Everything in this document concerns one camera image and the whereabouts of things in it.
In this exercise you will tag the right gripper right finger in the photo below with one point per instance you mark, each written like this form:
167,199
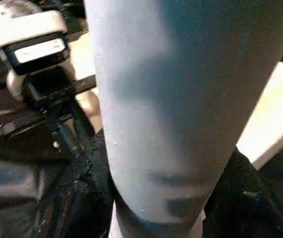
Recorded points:
247,208

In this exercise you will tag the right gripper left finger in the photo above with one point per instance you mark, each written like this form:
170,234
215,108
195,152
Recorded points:
89,193

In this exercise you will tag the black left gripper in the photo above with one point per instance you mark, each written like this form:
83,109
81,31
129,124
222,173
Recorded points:
47,104

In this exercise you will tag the white plastic table top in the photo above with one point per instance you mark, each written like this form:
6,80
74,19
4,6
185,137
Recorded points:
275,111

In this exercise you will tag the white plastic table leg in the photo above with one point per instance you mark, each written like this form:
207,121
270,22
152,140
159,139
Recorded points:
168,99

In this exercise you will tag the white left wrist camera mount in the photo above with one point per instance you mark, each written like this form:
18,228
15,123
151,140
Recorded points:
24,27

